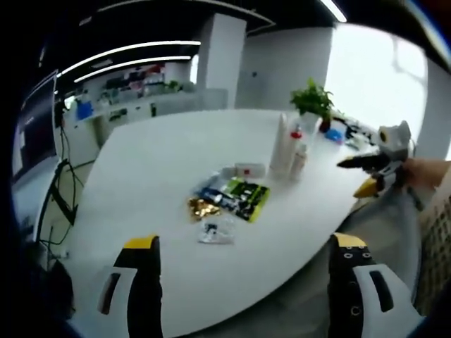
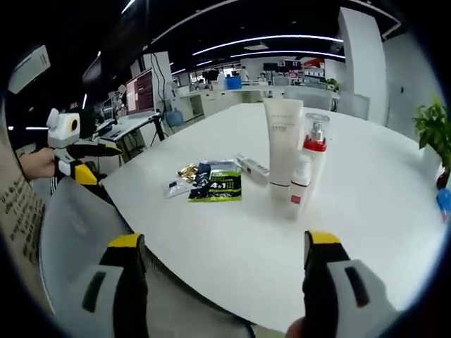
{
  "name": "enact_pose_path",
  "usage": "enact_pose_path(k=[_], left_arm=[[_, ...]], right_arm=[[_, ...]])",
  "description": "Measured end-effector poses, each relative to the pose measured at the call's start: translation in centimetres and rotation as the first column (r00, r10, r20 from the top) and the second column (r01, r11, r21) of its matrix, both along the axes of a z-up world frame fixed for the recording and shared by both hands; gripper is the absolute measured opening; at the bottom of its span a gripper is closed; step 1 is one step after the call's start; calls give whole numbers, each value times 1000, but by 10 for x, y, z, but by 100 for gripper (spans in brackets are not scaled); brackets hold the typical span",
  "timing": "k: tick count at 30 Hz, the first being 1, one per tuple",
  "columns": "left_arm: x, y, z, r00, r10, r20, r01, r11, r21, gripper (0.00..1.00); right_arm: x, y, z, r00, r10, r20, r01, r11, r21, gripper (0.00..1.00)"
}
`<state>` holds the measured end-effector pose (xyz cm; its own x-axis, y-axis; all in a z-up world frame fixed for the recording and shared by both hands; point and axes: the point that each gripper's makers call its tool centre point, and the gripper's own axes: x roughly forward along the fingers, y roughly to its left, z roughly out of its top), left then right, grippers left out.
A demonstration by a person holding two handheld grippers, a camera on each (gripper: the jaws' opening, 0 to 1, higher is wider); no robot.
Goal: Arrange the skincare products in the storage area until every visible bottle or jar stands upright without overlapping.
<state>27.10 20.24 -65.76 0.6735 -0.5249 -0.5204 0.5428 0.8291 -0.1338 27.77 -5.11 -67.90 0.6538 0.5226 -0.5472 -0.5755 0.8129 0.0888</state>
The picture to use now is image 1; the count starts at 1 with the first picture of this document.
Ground clear silver skincare sachet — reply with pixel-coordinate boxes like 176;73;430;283
196;215;237;245

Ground small white red box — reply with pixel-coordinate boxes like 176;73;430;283
221;161;268;180

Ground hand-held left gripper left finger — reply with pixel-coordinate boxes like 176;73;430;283
75;234;163;338

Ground person's right hand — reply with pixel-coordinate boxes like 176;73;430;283
400;158;429;189

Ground white plant pot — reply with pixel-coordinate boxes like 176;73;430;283
299;111;323;142

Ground blue box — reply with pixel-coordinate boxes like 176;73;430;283
323;128;345;144

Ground black green skincare sachet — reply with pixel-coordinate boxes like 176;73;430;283
195;175;272;225

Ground white skincare tube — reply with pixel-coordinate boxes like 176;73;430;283
269;112;294;180

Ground large white skincare bottle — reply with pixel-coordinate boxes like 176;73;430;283
289;122;309;182

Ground gold skincare sachet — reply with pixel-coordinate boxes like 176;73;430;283
185;196;222;224

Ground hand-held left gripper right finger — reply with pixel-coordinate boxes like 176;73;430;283
326;232;419;338

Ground white counter cabinets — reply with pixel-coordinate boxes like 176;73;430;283
73;89;230;142

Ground large black monitor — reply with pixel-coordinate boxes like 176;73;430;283
12;70;59;184

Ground green potted plant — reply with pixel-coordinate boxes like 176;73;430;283
290;77;335;120

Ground blue plastic crate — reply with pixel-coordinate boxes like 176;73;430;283
75;99;94;122

